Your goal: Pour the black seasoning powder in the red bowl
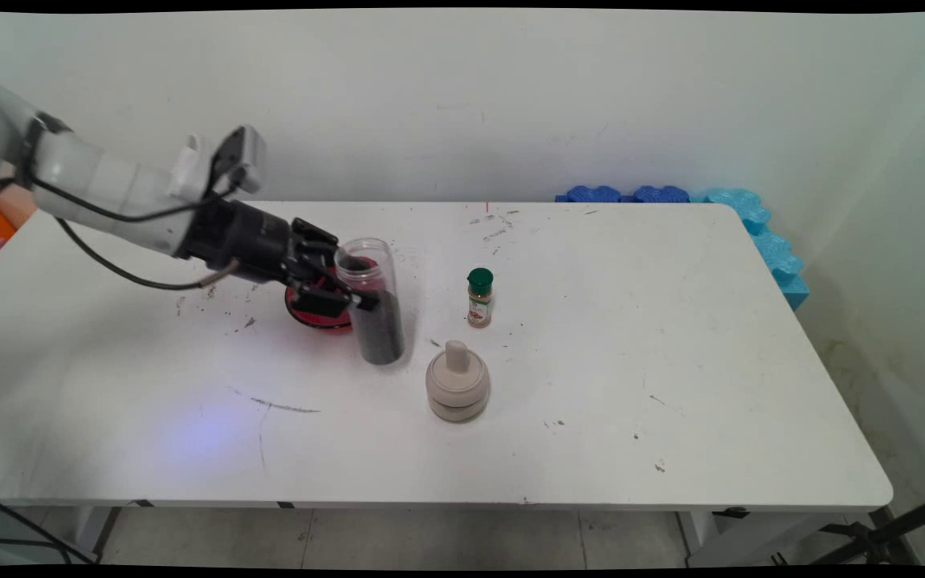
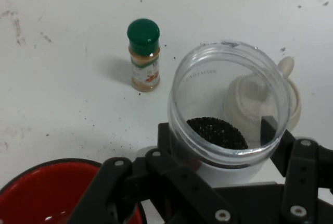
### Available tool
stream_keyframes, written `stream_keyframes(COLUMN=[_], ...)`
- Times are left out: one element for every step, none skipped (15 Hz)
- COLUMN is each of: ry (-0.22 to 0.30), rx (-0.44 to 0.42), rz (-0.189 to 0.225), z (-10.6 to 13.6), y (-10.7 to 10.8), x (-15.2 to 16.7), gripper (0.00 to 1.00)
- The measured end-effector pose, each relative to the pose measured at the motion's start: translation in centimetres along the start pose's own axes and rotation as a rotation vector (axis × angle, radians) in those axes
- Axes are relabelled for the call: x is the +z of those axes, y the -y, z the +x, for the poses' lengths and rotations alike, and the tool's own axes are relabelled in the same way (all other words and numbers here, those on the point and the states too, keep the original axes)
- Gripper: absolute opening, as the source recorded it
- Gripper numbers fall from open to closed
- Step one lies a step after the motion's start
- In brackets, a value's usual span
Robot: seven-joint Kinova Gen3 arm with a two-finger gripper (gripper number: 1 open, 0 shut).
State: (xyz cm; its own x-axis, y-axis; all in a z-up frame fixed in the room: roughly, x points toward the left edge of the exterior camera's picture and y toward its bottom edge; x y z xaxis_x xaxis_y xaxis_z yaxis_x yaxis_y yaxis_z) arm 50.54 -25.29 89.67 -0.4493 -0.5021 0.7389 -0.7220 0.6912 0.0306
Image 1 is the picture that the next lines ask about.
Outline clear plastic jar black grains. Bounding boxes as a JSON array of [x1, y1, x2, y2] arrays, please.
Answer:
[[334, 238, 407, 367]]

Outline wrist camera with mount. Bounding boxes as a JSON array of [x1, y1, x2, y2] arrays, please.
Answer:
[[169, 124, 267, 203]]

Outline spice bottle green cap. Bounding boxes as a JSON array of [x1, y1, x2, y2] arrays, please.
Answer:
[[467, 268, 495, 329]]

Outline light blue foam mat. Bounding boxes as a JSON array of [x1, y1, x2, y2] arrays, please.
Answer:
[[688, 188, 810, 311]]

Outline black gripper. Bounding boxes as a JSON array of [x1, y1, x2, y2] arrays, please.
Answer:
[[181, 197, 381, 320]]

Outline white table leg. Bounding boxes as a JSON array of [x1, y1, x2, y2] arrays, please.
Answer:
[[675, 511, 873, 568], [73, 506, 122, 563]]

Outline black tripod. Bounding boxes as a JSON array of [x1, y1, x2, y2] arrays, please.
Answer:
[[772, 488, 925, 567]]

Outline red bowl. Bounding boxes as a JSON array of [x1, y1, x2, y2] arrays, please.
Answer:
[[284, 255, 387, 332]]

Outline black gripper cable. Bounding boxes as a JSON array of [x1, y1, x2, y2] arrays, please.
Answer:
[[55, 217, 240, 291]]

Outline black floor cable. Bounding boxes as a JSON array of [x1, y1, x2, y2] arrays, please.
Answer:
[[0, 490, 74, 565]]

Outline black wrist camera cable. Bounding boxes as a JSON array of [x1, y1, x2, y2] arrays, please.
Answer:
[[25, 116, 245, 224]]

